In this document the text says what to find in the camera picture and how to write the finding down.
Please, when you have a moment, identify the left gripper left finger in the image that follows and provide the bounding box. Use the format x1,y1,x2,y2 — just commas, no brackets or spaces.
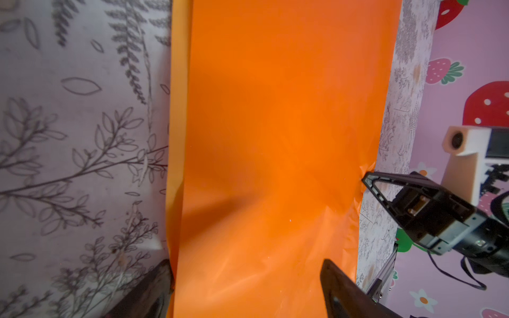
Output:
103,259,174,318

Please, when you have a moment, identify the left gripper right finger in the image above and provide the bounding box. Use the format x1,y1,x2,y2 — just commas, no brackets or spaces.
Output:
320,259,400,318

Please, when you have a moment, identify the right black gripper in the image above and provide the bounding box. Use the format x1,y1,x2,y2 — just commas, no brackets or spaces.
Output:
362,172,508,278

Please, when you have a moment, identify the orange wrapping paper sheet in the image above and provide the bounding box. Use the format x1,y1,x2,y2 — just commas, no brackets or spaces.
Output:
166,1,402,317

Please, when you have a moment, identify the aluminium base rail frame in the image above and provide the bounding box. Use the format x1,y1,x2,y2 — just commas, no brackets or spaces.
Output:
366,243,398,303

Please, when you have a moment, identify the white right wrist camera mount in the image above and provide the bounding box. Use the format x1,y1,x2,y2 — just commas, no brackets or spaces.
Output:
441,126,508,206

